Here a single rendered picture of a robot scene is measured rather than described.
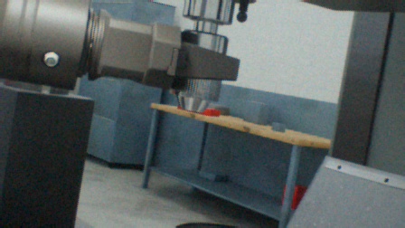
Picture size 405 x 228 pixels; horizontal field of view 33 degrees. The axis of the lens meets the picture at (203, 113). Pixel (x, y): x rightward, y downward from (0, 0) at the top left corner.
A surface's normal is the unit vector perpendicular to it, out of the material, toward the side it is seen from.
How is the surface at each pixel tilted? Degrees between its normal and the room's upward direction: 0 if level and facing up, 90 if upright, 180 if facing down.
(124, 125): 90
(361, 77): 90
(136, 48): 90
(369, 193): 63
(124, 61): 90
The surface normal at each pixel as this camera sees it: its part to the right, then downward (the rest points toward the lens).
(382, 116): -0.79, -0.11
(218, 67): 0.22, 0.09
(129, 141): 0.59, 0.15
